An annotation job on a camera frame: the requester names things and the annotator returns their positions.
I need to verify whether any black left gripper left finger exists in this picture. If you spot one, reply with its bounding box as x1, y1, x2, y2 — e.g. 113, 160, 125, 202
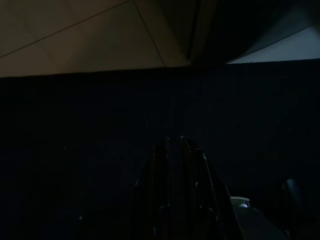
134, 136, 176, 240

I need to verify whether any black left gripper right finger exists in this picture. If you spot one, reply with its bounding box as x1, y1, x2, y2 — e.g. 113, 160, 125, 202
177, 136, 245, 240

